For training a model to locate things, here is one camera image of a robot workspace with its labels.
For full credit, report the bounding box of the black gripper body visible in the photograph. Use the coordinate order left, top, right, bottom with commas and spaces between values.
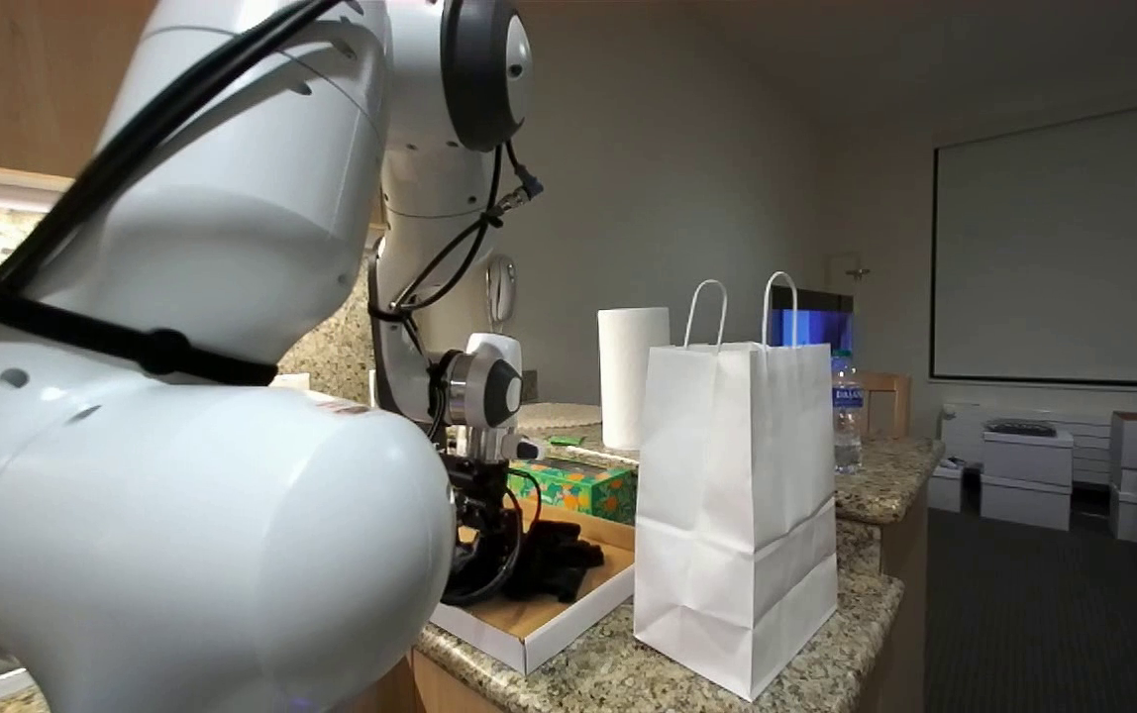
443, 451, 529, 541

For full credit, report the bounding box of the black sock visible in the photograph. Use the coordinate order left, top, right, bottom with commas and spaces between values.
509, 514, 612, 587
525, 567, 601, 611

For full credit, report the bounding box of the cardboard tray with white rim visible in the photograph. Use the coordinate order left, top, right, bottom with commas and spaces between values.
424, 509, 638, 677

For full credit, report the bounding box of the white paper carrier bag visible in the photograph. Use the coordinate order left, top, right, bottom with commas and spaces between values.
632, 271, 846, 707

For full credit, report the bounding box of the green patterned tissue box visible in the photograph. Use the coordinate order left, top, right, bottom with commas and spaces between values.
509, 455, 641, 529

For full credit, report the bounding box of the white paper towel roll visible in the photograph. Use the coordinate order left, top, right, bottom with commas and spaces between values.
596, 307, 674, 460

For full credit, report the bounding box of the clear water bottle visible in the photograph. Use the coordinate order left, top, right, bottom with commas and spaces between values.
827, 361, 873, 477

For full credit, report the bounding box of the lit flat screen monitor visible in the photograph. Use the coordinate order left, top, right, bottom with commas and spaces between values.
766, 284, 859, 361

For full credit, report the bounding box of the wooden chair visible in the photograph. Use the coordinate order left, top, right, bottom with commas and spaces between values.
859, 370, 920, 444

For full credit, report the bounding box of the small white storage box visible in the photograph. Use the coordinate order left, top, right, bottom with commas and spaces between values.
925, 451, 971, 519

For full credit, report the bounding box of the white projection screen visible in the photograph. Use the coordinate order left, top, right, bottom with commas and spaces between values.
926, 96, 1137, 393

